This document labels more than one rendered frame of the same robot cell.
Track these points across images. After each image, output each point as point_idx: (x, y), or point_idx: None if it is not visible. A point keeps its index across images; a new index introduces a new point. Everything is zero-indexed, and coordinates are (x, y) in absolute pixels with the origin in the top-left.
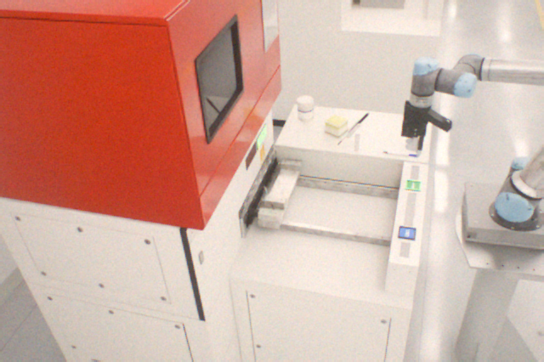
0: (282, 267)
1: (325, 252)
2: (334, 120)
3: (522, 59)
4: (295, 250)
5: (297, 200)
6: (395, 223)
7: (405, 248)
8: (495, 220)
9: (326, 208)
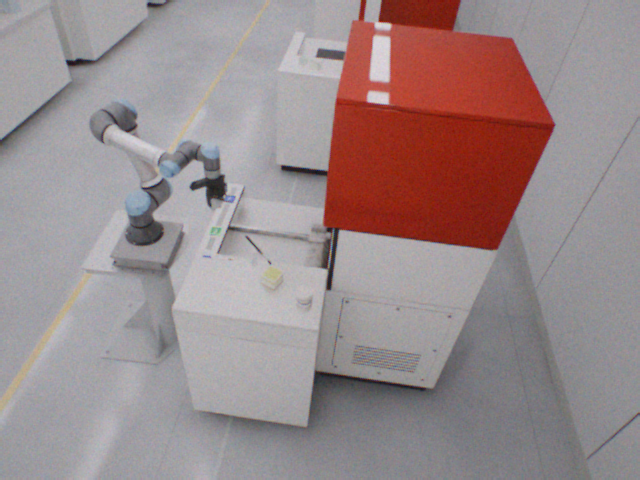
0: (305, 215)
1: (279, 224)
2: (274, 272)
3: (140, 142)
4: (299, 225)
5: (302, 262)
6: (235, 205)
7: (232, 192)
8: (162, 226)
9: (279, 255)
